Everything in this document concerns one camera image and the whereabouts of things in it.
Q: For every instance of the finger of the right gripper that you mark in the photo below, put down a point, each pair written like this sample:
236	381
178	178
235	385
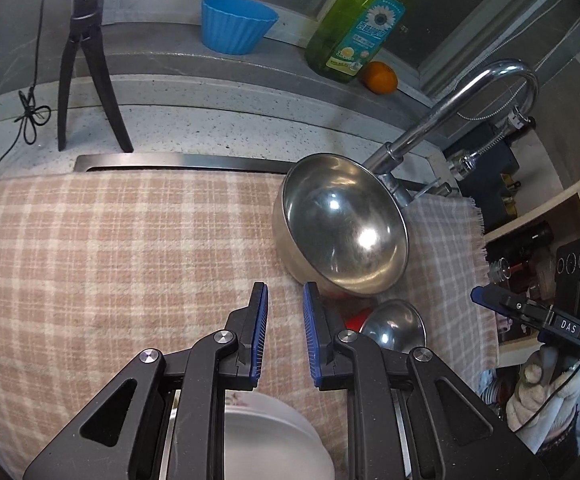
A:
491	297

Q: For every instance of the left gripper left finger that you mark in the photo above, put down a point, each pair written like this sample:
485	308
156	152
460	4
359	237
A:
162	415

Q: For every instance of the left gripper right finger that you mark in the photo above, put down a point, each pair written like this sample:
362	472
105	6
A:
409	415

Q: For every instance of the white plate gold leaf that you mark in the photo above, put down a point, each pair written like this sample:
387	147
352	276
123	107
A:
268	439

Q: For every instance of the small steel red bowl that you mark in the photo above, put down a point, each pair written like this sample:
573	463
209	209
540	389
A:
394	324

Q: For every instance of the large steel bowl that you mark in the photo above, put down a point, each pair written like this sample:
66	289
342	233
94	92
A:
336	225

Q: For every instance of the chrome kitchen faucet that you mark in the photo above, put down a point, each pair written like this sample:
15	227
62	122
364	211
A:
391	155

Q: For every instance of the right gloved hand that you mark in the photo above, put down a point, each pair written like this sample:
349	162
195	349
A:
543	405

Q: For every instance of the wooden shelf unit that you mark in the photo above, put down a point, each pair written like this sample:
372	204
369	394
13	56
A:
531	242

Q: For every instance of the dark blue knife block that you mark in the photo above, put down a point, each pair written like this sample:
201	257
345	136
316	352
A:
485	183

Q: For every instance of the checkered beige table cloth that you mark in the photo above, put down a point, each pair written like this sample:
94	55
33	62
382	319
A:
96	267

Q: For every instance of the orange fruit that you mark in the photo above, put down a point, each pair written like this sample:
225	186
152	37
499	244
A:
379	78

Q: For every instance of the green dish soap bottle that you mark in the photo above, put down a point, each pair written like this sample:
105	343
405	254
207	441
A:
350	35

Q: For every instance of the blue silicone cup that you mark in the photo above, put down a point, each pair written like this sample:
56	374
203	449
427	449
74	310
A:
235	27

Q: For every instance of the black tripod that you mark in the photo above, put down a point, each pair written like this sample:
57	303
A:
85	34

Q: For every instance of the faucet spray hose head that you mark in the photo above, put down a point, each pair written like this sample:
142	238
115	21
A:
462	162

